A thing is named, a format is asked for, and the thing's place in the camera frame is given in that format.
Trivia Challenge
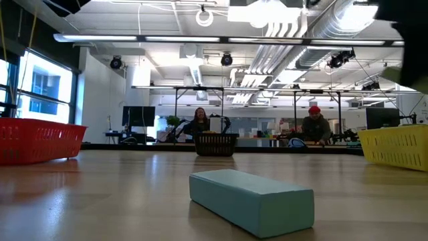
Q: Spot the black metal gantry frame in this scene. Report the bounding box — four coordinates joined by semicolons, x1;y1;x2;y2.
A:
293;88;342;141
173;86;225;135

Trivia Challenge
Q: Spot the red plastic basket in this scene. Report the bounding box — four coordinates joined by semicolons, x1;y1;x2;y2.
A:
0;116;88;166

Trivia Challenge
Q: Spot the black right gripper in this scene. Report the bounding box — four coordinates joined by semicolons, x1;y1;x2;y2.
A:
376;0;428;84

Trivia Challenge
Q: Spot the green potted plant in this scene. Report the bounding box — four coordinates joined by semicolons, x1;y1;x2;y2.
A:
166;115;181;135

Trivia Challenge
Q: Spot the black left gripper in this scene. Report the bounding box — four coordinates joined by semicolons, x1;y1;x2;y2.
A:
43;0;91;17

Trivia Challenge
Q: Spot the person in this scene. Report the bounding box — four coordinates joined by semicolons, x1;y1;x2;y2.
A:
183;106;211;135
300;105;332;145

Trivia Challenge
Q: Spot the green wooden block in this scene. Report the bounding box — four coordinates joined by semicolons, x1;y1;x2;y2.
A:
381;66;428;95

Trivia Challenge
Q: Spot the black plastic basket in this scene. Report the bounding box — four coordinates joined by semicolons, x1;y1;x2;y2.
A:
193;131;239;157

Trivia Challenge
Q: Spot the white hanging ring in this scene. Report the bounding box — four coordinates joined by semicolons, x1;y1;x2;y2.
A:
195;9;215;27

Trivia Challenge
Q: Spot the black ceiling lamp cluster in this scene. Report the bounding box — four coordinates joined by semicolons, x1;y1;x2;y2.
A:
329;48;356;70

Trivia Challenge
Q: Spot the long light blue wooden block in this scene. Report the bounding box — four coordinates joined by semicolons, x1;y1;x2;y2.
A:
189;168;316;240

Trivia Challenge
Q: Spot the yellow plastic basket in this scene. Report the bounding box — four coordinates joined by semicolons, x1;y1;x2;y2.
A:
357;123;428;173

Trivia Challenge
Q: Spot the black aluminium table frame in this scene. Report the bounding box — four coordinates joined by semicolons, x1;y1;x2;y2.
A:
80;143;365;157

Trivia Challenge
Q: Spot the long ceiling light bar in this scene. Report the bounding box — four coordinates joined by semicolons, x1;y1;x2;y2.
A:
53;33;405;47

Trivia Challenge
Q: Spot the blue white round object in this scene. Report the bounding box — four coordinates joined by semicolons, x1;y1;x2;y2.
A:
288;137;309;150

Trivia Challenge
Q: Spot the large window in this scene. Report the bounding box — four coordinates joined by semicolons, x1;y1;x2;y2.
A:
0;50;80;125

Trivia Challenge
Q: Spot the black computer monitor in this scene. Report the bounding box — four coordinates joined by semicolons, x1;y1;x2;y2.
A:
122;106;156;127
365;106;401;130

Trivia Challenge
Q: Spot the silver ventilation duct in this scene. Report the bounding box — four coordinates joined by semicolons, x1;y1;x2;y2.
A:
296;0;381;70

